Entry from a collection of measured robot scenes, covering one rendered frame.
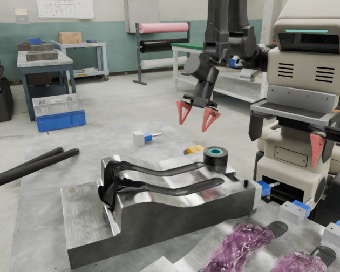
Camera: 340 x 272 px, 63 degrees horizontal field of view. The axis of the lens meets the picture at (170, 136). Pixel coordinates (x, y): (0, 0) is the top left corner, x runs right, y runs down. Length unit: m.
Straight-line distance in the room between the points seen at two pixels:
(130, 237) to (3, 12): 6.58
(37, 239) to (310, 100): 0.90
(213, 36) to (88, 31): 6.34
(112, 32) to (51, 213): 6.59
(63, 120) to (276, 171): 3.17
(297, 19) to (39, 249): 0.96
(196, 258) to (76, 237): 0.28
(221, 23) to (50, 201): 0.76
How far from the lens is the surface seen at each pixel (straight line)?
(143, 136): 1.23
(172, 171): 0.88
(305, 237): 0.75
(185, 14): 8.07
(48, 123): 3.90
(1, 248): 2.17
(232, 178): 0.89
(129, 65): 7.49
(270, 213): 0.79
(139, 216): 0.68
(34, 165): 1.00
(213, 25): 0.92
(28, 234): 0.86
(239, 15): 1.01
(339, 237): 0.74
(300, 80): 1.05
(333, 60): 1.00
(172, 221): 0.73
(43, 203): 0.96
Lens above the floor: 1.32
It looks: 23 degrees down
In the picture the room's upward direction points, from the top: 1 degrees counter-clockwise
